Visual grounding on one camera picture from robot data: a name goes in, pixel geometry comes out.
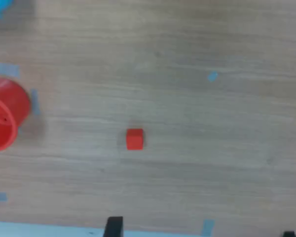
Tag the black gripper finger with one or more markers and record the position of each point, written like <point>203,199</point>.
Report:
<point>114,228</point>

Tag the small red cube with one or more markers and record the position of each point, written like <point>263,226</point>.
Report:
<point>135,140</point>

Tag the blue tape strip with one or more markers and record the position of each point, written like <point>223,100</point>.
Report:
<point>5,69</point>
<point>208,227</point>
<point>35,102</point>

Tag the red plastic cup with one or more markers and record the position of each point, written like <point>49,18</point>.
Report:
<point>12,98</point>

